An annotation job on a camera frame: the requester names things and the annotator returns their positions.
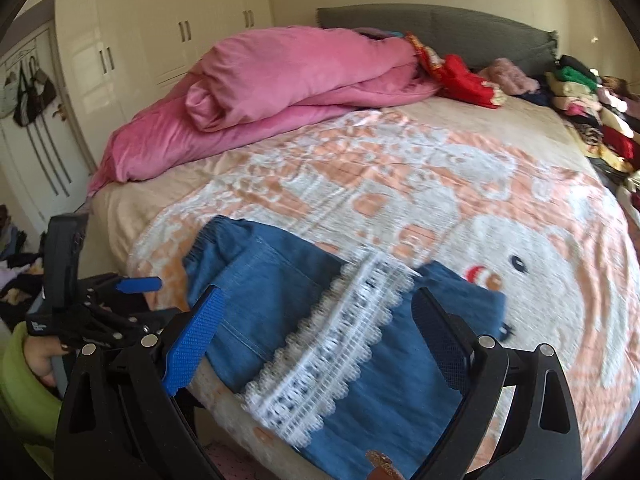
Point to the grey upholstered headboard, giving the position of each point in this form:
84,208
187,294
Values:
479,38

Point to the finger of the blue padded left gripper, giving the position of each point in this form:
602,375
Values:
139,285

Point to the pink folded duvet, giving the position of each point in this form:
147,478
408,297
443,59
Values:
252,86

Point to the green left sleeve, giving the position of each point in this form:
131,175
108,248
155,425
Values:
30,407

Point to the left hand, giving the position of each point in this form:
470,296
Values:
39,353

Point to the cream wardrobe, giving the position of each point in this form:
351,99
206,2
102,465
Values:
120,56

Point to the pink fluffy garment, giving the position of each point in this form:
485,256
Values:
509,77

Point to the white door with bags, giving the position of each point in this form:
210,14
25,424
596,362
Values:
41,154

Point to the red patterned garment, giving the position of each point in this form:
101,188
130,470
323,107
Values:
455,80

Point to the stack of folded clothes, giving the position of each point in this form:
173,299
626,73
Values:
604,114

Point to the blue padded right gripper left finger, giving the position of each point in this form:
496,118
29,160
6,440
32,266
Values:
186,338

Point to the peach white patterned bedspread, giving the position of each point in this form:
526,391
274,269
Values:
503,196

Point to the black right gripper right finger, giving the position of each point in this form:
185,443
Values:
448,338

